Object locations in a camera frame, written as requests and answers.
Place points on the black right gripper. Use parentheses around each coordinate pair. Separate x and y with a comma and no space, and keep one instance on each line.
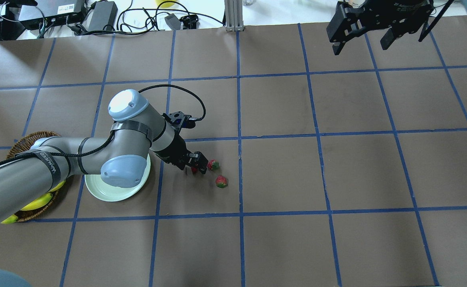
(393,14)

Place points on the black power adapter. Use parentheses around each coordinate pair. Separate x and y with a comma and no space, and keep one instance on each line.
(103,16)

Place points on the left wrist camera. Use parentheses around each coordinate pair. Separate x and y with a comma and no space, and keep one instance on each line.
(180,120)

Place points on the light green plate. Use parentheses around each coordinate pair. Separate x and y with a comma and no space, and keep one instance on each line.
(117,191)

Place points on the yellow banana bunch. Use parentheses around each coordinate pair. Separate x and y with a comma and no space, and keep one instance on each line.
(36,207)

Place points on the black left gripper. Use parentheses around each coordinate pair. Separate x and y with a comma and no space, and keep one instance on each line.
(176,153)

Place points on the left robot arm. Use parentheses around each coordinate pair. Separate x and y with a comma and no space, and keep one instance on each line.
(137,129)

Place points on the aluminium frame post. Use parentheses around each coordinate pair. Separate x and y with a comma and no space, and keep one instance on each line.
(234,20)

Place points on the brown wicker basket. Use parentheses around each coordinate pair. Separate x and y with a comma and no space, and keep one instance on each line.
(26,142)

